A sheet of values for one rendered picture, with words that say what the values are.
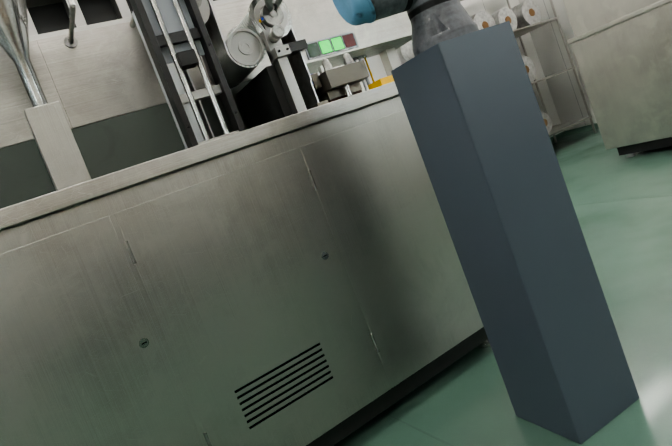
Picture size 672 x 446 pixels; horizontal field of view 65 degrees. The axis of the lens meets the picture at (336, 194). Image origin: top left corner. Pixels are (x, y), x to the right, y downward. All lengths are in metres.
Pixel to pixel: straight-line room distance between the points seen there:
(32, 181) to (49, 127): 0.30
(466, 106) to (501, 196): 0.20
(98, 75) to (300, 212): 0.90
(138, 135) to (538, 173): 1.30
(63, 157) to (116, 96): 0.40
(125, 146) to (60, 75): 0.30
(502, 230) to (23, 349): 1.02
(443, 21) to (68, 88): 1.24
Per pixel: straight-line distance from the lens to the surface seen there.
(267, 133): 1.38
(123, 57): 2.00
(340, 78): 1.81
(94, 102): 1.95
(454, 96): 1.13
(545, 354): 1.26
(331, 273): 1.44
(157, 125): 1.96
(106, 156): 1.92
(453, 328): 1.68
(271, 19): 1.79
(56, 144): 1.65
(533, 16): 6.16
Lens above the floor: 0.77
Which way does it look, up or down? 4 degrees down
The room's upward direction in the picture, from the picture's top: 21 degrees counter-clockwise
